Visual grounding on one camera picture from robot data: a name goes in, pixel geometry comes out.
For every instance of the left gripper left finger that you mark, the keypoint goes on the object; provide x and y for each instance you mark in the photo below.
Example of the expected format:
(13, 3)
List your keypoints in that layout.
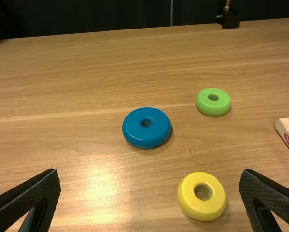
(11, 207)

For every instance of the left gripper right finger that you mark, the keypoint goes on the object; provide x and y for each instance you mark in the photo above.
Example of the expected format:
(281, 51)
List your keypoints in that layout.
(275, 200)

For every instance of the black clamp stand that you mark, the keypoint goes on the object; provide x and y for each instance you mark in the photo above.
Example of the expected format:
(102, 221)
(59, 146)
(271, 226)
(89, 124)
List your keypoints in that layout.
(230, 21)

